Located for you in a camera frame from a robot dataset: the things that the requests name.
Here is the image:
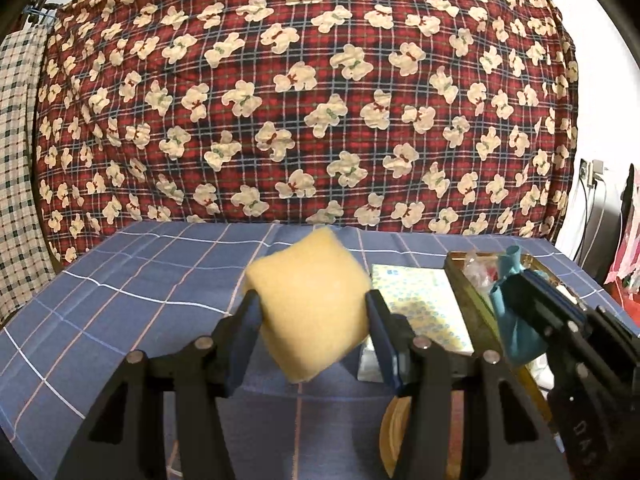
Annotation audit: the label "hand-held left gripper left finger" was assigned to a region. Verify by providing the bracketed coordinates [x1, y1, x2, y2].
[55, 290, 263, 480]

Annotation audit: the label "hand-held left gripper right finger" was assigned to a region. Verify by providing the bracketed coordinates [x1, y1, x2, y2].
[365, 290, 573, 480]

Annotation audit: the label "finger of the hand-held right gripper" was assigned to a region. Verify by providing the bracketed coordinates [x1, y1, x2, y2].
[504, 274, 626, 396]
[525, 271, 640, 353]

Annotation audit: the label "teal cloth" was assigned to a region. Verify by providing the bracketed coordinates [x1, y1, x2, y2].
[489, 245, 548, 365]

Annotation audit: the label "gold rectangular tin box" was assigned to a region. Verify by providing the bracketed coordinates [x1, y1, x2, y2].
[444, 249, 596, 401]

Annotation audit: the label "yellow sponge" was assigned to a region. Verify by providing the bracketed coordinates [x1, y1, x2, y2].
[244, 226, 373, 385]

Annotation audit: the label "pink hanging clothes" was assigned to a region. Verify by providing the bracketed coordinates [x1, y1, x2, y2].
[602, 162, 640, 296]

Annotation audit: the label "blue checked bedsheet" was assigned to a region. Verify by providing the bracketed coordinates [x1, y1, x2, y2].
[0, 220, 640, 480]

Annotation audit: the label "red plaid bear-print blanket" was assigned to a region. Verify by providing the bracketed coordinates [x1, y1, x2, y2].
[32, 0, 581, 266]

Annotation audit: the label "beige green checked hanging cloth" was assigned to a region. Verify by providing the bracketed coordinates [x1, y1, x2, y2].
[0, 25, 63, 326]

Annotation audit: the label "tissue pack with ring print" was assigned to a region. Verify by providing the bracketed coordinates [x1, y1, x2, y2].
[357, 264, 475, 383]

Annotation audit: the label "wall power outlet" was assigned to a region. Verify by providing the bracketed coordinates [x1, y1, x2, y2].
[580, 157, 607, 188]

